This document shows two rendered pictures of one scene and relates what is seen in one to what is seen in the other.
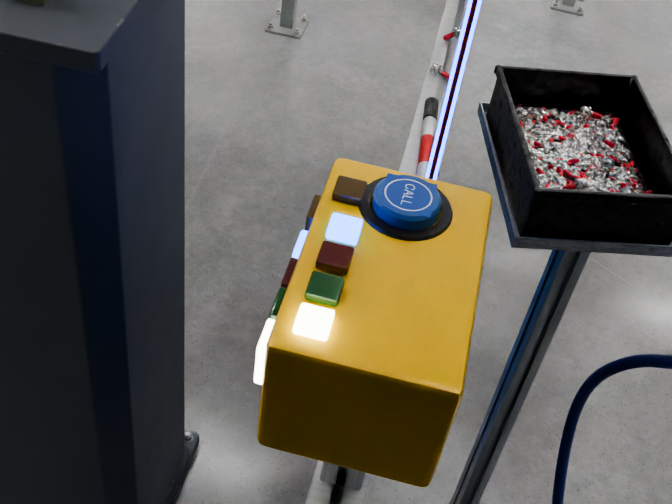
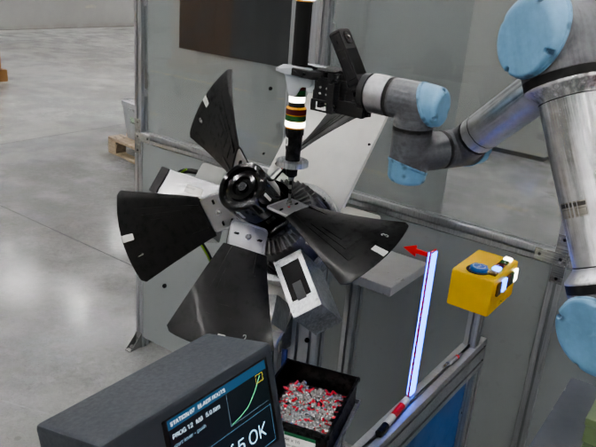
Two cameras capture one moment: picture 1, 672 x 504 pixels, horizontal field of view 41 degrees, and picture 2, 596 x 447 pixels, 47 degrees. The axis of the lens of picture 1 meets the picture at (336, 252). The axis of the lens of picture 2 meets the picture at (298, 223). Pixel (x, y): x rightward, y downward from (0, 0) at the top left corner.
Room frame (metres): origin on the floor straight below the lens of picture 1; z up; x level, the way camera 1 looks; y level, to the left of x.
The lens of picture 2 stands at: (1.86, 0.28, 1.69)
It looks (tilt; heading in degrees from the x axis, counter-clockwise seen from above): 21 degrees down; 208
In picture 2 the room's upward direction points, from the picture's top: 5 degrees clockwise
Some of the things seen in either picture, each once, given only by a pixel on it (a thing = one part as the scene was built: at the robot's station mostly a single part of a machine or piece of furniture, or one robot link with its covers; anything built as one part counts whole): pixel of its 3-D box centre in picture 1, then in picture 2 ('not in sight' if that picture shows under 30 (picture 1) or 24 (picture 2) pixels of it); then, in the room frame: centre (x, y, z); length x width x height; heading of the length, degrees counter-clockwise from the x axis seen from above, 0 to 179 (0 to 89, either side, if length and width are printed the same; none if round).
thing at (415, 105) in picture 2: not in sight; (416, 104); (0.64, -0.15, 1.46); 0.11 x 0.08 x 0.09; 84
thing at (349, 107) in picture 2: not in sight; (343, 90); (0.62, -0.31, 1.46); 0.12 x 0.08 x 0.09; 84
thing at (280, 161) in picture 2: not in sight; (294, 142); (0.60, -0.43, 1.33); 0.09 x 0.07 x 0.10; 29
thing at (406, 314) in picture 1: (377, 320); (482, 284); (0.35, -0.03, 1.02); 0.16 x 0.10 x 0.11; 174
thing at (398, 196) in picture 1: (406, 203); (478, 269); (0.40, -0.04, 1.08); 0.04 x 0.04 x 0.02
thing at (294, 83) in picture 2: not in sight; (293, 81); (0.64, -0.42, 1.47); 0.09 x 0.03 x 0.06; 94
